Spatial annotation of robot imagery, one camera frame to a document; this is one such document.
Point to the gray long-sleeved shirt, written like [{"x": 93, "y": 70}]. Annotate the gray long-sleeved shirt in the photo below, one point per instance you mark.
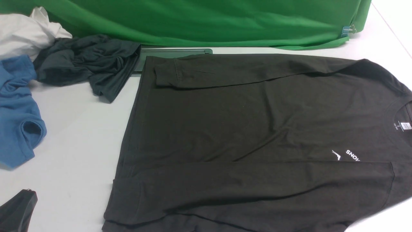
[{"x": 261, "y": 143}]

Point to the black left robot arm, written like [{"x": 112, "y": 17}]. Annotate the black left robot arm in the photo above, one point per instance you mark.
[{"x": 15, "y": 214}]

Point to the blue crumpled t-shirt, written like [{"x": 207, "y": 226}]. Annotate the blue crumpled t-shirt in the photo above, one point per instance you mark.
[{"x": 21, "y": 125}]

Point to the dark teal crumpled garment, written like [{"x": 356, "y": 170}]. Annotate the dark teal crumpled garment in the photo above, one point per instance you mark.
[{"x": 106, "y": 63}]

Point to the green backdrop cloth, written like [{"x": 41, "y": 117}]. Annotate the green backdrop cloth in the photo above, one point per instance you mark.
[{"x": 284, "y": 24}]

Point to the blue binder clip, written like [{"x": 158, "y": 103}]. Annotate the blue binder clip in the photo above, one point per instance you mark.
[{"x": 347, "y": 30}]

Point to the white crumpled garment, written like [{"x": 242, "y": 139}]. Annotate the white crumpled garment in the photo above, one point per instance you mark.
[{"x": 28, "y": 35}]

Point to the metal table cable hatch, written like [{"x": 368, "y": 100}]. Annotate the metal table cable hatch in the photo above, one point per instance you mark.
[{"x": 165, "y": 53}]

